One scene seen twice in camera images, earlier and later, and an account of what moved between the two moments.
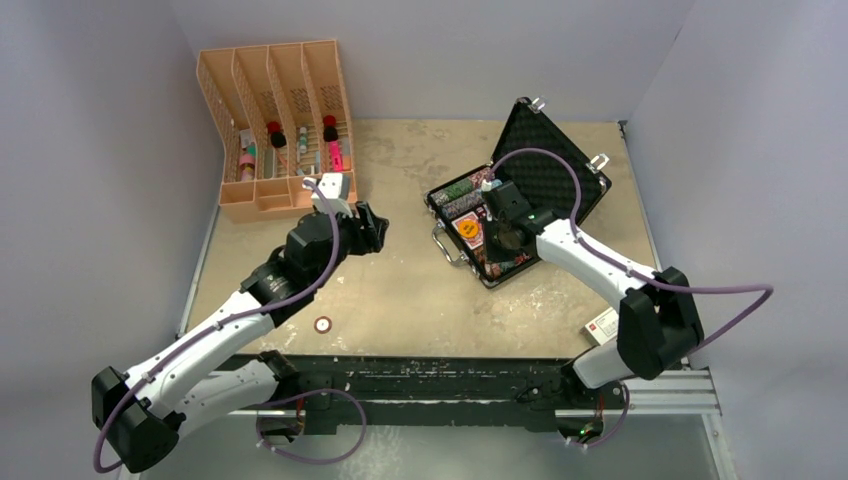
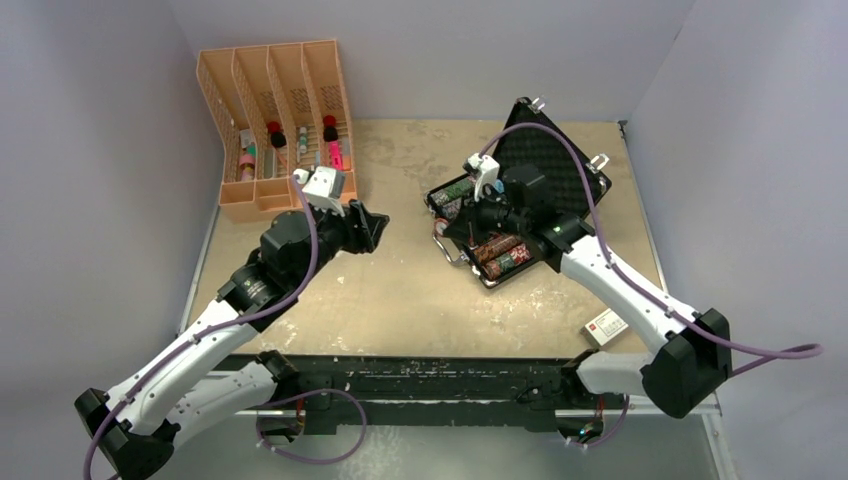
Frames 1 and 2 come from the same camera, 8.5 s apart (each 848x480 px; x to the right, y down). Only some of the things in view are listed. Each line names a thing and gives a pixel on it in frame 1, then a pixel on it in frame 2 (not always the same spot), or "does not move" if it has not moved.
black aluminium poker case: [462, 230] does not move
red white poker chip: [323, 325] to [439, 225]
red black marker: [277, 138] does not move
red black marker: [330, 131] does not move
